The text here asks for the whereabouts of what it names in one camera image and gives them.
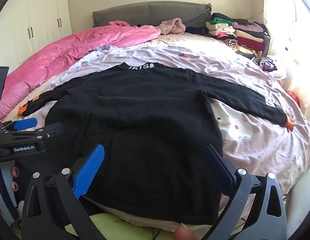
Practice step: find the red bag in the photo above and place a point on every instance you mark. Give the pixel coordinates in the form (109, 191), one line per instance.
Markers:
(295, 98)

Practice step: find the person's left hand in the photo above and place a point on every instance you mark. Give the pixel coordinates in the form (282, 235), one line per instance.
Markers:
(13, 172)

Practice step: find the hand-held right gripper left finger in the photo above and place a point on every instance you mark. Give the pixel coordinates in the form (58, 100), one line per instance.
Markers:
(89, 170)

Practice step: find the cream curtain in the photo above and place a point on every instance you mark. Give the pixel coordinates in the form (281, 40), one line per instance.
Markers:
(287, 25)

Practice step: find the pink fuzzy cloth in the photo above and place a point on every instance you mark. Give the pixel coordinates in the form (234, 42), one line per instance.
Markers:
(172, 26)

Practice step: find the pink quilt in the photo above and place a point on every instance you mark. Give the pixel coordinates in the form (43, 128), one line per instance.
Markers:
(62, 55)

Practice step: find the person's right hand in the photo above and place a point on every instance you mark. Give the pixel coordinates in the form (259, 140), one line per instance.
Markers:
(183, 233)

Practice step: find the light green cloth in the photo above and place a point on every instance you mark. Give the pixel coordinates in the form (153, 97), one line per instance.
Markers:
(112, 226)

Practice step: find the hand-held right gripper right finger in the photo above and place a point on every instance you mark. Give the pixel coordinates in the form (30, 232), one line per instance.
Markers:
(221, 165)

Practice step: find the black sweater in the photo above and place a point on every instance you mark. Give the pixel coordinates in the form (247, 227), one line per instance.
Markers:
(135, 120)

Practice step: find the dark cloth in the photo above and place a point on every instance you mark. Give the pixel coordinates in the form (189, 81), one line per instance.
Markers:
(196, 30)

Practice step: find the grey quilted headboard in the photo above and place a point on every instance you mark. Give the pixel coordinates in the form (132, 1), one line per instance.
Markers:
(145, 13)

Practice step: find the purple striped cloth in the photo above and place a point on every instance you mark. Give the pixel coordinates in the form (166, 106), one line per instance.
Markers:
(268, 65)

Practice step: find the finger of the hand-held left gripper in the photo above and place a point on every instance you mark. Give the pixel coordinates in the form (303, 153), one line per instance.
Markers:
(53, 129)
(24, 124)

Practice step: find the white wardrobe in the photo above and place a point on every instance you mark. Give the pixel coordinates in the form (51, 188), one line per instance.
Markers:
(32, 22)

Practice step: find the pile of folded clothes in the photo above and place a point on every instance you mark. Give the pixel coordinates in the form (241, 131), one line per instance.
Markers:
(240, 33)

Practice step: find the lilac printed bed sheet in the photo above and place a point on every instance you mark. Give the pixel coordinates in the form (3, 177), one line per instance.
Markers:
(252, 120)

